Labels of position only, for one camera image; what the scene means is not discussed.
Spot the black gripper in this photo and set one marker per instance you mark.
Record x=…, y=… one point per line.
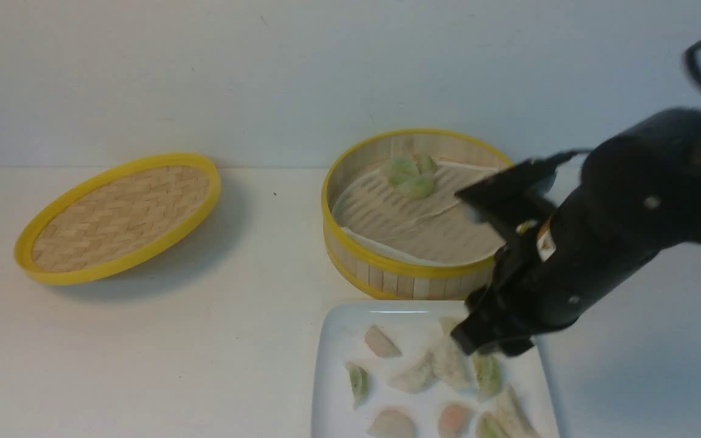
x=639, y=193

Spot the bamboo steamer basket yellow rim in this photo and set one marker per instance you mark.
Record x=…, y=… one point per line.
x=379, y=276

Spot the green steamed dumpling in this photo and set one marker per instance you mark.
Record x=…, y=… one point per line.
x=399, y=169
x=360, y=383
x=489, y=427
x=417, y=187

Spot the white steamed dumpling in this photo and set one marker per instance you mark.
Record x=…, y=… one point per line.
x=511, y=416

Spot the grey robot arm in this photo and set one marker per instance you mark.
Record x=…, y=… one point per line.
x=639, y=193

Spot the pale steamed dumpling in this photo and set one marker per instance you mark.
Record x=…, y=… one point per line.
x=425, y=164

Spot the white dumpling on plate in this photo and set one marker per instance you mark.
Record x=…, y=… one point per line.
x=417, y=378
x=392, y=423
x=447, y=363

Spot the pink dumpling on plate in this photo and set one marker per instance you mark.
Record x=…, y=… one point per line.
x=380, y=344

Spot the orange dumpling on plate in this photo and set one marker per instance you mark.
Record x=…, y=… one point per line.
x=454, y=420

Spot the white square plate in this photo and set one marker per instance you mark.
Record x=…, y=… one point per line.
x=389, y=369

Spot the white steamer liner cloth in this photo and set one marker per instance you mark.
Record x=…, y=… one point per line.
x=437, y=230

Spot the bamboo steamer lid yellow rim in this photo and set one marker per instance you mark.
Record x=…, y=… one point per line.
x=118, y=219

